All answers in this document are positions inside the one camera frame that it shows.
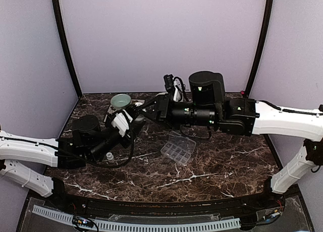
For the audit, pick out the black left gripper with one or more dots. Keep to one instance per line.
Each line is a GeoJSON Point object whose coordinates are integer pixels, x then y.
{"type": "Point", "coordinates": [127, 141]}

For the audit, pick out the black front table rail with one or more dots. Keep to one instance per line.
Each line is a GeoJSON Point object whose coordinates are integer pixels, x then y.
{"type": "Point", "coordinates": [103, 208]}

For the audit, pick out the left celadon green bowl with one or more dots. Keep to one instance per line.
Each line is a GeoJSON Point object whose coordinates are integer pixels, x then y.
{"type": "Point", "coordinates": [120, 101]}

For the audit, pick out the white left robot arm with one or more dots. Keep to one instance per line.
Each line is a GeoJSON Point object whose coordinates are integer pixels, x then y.
{"type": "Point", "coordinates": [110, 148]}

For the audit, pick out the clear plastic pill organizer box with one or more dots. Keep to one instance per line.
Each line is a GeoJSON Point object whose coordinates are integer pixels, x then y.
{"type": "Point", "coordinates": [178, 148]}

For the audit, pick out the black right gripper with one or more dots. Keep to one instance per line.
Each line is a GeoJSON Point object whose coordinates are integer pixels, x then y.
{"type": "Point", "coordinates": [162, 101]}

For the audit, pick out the black frame post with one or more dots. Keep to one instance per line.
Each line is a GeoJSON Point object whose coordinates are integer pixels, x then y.
{"type": "Point", "coordinates": [260, 46]}
{"type": "Point", "coordinates": [65, 46]}

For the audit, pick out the floral square coaster tile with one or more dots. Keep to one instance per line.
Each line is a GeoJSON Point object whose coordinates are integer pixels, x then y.
{"type": "Point", "coordinates": [111, 109]}

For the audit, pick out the white pill bottle orange label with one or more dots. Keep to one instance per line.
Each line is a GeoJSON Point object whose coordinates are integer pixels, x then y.
{"type": "Point", "coordinates": [140, 119]}

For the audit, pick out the small white bottle cap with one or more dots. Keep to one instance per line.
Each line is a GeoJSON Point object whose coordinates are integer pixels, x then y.
{"type": "Point", "coordinates": [110, 157]}

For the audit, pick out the black right frame post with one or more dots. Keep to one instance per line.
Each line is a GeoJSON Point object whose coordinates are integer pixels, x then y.
{"type": "Point", "coordinates": [260, 46]}

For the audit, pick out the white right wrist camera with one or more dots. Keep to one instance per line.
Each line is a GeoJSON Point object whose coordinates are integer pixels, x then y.
{"type": "Point", "coordinates": [176, 88]}

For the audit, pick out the black left frame post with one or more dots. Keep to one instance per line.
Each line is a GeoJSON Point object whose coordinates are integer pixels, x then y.
{"type": "Point", "coordinates": [65, 46]}

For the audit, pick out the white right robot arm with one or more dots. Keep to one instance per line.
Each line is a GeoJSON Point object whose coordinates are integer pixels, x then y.
{"type": "Point", "coordinates": [210, 108]}

